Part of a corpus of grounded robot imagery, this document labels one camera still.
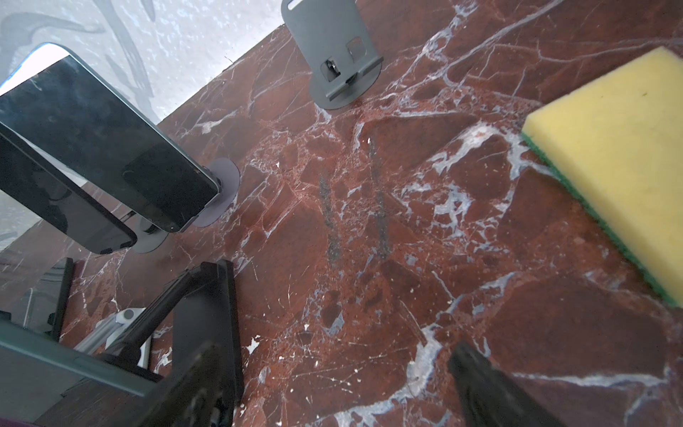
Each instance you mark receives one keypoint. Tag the grey round stand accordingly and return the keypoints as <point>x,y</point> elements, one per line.
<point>149,236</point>
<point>226,172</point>

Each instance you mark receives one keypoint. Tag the black phone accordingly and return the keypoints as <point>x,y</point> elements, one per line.
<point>33,181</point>
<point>43,307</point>
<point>58,103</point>

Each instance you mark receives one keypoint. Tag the grey round stand back right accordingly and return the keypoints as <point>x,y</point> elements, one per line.
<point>226,172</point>

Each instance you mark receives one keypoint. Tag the black folding phone stand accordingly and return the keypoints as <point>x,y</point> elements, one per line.
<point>203,304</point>

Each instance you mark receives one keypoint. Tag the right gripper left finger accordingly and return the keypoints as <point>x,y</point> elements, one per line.
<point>186,398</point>

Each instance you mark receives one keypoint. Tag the grey round stand back left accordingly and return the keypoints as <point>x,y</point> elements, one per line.
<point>149,236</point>

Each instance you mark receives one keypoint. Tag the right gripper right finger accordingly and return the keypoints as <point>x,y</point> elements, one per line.
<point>489,398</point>

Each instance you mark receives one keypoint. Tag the yellow green sponge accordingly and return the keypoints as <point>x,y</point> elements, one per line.
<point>616,145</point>

